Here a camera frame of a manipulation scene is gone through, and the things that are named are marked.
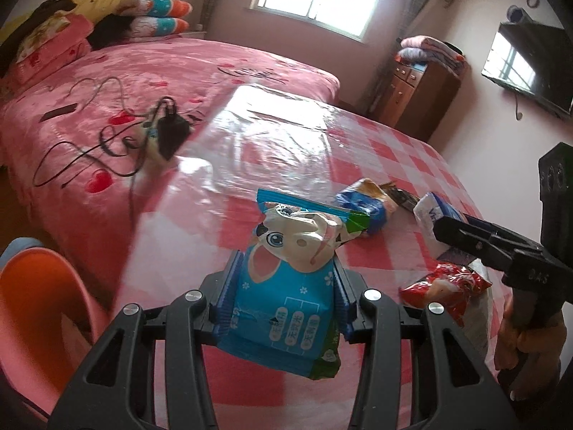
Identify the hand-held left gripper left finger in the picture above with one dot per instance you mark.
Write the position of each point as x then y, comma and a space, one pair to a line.
224, 286

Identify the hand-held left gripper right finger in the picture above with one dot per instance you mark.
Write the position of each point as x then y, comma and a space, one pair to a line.
342, 304

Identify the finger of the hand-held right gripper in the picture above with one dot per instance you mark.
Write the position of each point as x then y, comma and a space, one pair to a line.
461, 236
517, 238

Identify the white blue packet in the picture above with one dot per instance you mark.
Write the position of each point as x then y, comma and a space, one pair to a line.
429, 215

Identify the blue cartoon wet wipe packet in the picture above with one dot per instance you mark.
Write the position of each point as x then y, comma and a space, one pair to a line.
286, 313

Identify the blue tan snack wrapper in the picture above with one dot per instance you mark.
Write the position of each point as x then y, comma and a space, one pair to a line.
371, 215

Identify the person's right hand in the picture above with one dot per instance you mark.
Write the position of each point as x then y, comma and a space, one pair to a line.
532, 354

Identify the red snack wrapper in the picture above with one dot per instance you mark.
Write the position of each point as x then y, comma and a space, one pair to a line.
452, 286

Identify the dark brown snack wrapper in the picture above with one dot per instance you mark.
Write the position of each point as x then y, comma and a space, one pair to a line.
403, 198

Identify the pink white checkered tablecloth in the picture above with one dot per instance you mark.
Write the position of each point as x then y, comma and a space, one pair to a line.
403, 152

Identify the brown wooden cabinet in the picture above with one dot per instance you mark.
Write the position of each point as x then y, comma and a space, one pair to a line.
416, 103

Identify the black power adapter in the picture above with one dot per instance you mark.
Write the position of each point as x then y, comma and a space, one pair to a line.
170, 134

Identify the orange plastic chair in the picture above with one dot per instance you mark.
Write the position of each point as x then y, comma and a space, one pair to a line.
40, 304

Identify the folded blankets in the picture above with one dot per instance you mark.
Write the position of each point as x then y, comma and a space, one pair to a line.
429, 53

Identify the pink printed bed blanket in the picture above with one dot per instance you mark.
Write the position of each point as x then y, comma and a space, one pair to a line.
268, 67

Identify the dark flat phone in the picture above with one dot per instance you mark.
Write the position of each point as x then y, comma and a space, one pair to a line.
58, 112

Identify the striped bolster pillow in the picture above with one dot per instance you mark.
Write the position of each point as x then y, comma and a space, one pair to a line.
161, 26
156, 6

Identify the black cloth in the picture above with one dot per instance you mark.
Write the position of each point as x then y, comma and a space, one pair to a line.
109, 31

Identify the pink pillow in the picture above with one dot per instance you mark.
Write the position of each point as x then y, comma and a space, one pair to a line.
67, 49

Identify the floral pillow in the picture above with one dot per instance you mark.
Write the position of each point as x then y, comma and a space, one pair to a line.
40, 38

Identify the yellow headboard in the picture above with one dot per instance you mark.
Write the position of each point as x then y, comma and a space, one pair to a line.
98, 0

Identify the brown cloth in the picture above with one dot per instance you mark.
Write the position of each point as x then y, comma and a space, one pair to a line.
51, 9

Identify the wall television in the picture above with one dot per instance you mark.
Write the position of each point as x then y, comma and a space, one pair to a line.
523, 67

